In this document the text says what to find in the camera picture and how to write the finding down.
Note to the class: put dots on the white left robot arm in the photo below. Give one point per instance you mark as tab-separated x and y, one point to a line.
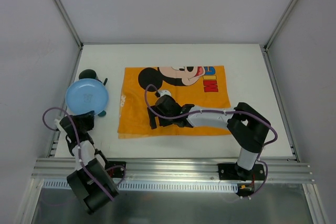
90	182

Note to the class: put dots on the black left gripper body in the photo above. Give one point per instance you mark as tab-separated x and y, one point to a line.
85	118

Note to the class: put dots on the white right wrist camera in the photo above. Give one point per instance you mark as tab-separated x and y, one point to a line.
161	93

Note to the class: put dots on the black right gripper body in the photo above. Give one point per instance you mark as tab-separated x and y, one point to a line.
156	118

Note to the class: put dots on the white slotted cable duct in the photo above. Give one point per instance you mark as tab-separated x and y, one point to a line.
208	187

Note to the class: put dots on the aluminium front rail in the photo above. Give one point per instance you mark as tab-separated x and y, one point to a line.
181	169

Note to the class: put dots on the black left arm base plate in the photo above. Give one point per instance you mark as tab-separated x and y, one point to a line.
115	169

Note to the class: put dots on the teal plastic spoon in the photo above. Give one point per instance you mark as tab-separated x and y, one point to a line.
102	114

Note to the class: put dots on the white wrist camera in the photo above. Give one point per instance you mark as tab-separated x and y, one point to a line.
161	93
58	126

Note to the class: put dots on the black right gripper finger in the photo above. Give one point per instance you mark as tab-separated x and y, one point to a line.
164	122
152	121

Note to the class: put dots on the orange cartoon cloth placemat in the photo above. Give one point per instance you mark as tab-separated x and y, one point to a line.
153	97

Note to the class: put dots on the left aluminium frame post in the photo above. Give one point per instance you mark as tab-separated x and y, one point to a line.
61	9

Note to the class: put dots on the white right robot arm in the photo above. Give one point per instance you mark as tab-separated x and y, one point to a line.
245	124

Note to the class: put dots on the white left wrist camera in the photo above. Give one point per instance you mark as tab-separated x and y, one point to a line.
58	126

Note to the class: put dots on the aluminium frame post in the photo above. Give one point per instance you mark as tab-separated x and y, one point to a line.
61	9
280	24

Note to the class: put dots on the light blue plate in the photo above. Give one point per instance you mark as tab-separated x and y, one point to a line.
86	95

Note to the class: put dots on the dark green mug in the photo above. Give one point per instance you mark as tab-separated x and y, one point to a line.
88	74

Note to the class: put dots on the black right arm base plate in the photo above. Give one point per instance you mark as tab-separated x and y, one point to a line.
231	171

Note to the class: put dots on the right aluminium frame post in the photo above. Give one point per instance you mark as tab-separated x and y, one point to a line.
280	24

